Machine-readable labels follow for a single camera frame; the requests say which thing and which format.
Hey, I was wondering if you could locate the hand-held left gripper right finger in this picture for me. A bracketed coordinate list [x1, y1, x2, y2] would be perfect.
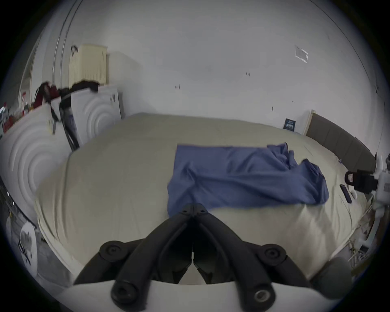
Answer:
[193, 204, 312, 309]

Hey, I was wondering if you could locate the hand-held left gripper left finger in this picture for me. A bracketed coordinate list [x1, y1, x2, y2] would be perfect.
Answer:
[73, 204, 195, 306]

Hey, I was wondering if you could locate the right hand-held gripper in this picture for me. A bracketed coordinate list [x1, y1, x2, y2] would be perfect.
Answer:
[345, 152, 390, 214]

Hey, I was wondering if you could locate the dark grey padded headboard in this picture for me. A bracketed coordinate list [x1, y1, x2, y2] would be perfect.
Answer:
[306, 113, 377, 173]

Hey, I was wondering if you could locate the bed with beige sheet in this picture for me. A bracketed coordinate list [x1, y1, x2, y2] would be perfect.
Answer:
[34, 112, 378, 281]

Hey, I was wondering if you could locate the dark blue shirt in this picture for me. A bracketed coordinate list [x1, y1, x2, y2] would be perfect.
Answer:
[167, 143, 329, 217]

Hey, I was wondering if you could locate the white object with black print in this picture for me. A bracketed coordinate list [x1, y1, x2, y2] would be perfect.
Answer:
[6, 221, 38, 275]

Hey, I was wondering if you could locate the white washing machine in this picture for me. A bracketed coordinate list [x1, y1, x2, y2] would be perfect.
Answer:
[0, 81, 80, 220]
[59, 79, 125, 147]

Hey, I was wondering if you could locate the cream ribbed panel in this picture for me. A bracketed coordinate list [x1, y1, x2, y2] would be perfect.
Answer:
[68, 44, 109, 86]

